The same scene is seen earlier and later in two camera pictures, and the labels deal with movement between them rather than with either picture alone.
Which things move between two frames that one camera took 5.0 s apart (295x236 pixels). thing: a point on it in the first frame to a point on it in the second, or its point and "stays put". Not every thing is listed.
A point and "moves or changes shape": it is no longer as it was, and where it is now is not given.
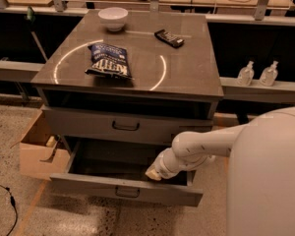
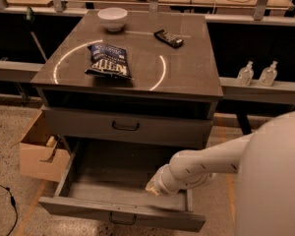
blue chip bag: [109, 60] stays put
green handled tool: [29, 16] stays put
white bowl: [113, 18] stays put
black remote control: [168, 38] stays put
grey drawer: [117, 169] moves or changes shape
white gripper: [159, 165] to [162, 182]
